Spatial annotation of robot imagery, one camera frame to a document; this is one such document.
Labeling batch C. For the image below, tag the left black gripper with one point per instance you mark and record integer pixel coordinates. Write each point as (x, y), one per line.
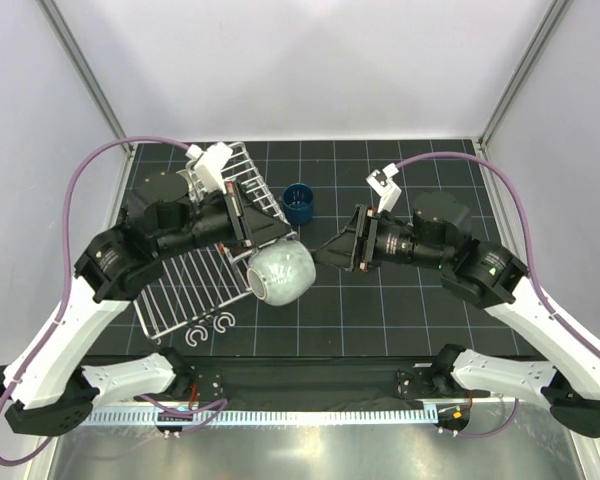
(257, 225)

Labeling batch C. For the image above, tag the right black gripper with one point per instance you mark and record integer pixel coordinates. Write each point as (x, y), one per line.
(355, 246)

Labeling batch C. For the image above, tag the blue mug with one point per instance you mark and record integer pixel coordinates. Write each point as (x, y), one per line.
(297, 202)

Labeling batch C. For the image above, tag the grey speckled mug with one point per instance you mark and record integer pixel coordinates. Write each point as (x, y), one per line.
(281, 272)

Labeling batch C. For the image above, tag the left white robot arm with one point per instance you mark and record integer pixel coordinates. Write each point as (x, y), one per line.
(50, 390)

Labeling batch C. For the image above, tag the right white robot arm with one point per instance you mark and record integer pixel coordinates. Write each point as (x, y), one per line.
(566, 382)

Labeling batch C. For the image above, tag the white ribbed cup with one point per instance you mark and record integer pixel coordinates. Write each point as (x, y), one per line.
(191, 180)

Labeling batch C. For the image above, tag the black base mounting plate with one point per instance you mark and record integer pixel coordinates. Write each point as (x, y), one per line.
(318, 383)

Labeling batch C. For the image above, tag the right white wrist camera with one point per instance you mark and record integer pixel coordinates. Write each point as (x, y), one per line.
(382, 183)

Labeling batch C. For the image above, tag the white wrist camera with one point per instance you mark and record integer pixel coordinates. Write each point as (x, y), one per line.
(206, 166)
(382, 183)

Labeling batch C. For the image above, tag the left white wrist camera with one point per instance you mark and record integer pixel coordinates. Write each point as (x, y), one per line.
(206, 166)

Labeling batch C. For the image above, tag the silver wire dish rack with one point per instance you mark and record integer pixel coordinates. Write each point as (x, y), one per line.
(199, 286)

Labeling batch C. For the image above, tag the white slotted cable duct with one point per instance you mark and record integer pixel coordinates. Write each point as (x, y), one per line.
(145, 415)

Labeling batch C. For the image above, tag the left aluminium frame post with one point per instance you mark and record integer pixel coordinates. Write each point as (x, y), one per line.
(77, 58)

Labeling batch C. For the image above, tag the aluminium frame post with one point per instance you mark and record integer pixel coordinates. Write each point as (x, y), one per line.
(540, 39)
(77, 58)

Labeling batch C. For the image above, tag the right aluminium frame post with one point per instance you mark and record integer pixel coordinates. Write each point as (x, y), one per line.
(540, 39)

